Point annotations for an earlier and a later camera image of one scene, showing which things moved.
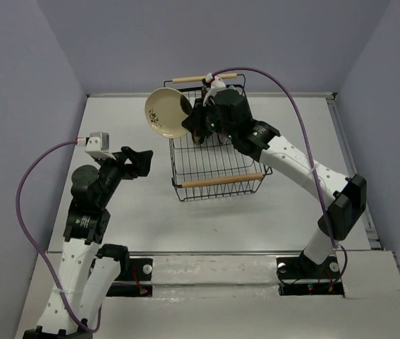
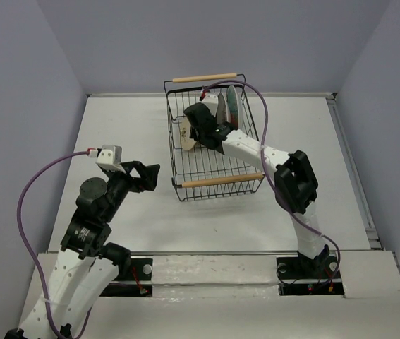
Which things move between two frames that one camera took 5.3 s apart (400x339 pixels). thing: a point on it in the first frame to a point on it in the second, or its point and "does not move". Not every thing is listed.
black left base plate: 137,269 does not move
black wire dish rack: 211,168 does not move
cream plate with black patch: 165,114 to 185,131
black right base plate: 295,268 does not move
